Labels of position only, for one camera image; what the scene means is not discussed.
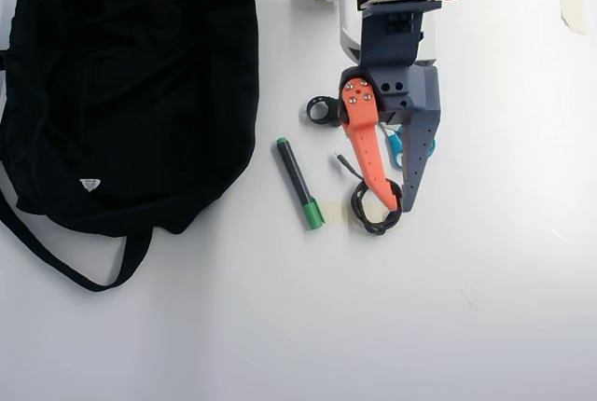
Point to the torn beige tape piece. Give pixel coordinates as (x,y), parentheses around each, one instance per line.
(573,4)

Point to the long beige tape strip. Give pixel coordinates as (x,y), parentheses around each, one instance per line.
(333,212)

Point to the black fabric bag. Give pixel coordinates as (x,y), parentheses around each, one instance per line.
(116,93)

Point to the dark blue wrist camera mount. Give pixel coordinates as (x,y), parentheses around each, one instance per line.
(382,46)

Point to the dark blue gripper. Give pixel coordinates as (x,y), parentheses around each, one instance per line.
(407,99)

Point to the black marker with green cap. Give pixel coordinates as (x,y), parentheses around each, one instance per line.
(294,168)

